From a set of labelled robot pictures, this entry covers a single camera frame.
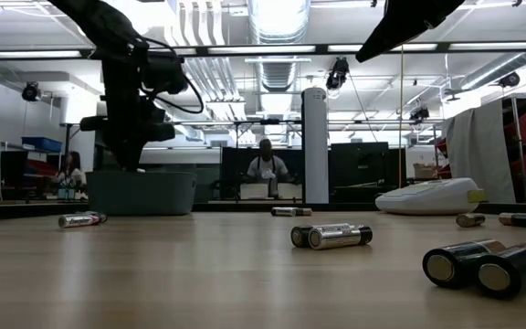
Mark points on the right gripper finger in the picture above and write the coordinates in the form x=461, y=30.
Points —
x=409, y=23

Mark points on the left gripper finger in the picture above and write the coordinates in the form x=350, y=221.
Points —
x=123, y=157
x=136, y=155

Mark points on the silver red-print battery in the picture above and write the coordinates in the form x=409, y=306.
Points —
x=78, y=221

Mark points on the silver black-top battery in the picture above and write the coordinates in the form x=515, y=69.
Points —
x=283, y=212

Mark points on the slim AAA battery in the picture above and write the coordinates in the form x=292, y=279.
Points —
x=304, y=212

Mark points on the dark copper-end battery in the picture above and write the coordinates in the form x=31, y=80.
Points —
x=470, y=220

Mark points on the black copper-top battery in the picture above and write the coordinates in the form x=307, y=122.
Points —
x=514, y=272
x=450, y=265

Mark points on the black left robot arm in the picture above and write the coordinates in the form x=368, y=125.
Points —
x=94, y=18

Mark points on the dark teal plastic bin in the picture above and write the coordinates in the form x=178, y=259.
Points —
x=139, y=194

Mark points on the person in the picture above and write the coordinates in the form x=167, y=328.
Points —
x=267, y=160
x=72, y=171

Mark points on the black ceiling spotlight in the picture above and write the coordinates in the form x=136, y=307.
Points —
x=180, y=83
x=509, y=80
x=419, y=113
x=338, y=73
x=31, y=92

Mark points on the green bottle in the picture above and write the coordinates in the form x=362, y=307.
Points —
x=61, y=191
x=71, y=189

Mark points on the blue lidded storage box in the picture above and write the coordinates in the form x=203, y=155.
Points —
x=41, y=144

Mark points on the small white hanging object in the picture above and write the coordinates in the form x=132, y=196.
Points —
x=267, y=173

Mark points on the grey hanging cloth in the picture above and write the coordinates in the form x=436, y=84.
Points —
x=477, y=151

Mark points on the cardboard box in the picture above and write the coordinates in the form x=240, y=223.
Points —
x=423, y=171

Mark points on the black monitor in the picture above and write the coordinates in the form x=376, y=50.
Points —
x=359, y=164

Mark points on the white label maker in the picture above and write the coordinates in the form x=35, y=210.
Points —
x=427, y=198

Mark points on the silver black AA battery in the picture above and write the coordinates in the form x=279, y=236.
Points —
x=299, y=236
x=336, y=237

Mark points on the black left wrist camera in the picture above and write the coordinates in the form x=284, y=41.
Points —
x=165, y=73

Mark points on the silver ventilation duct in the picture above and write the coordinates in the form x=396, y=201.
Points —
x=496, y=71
x=277, y=73

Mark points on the black aluminium table frame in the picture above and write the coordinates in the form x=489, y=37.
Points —
x=245, y=207

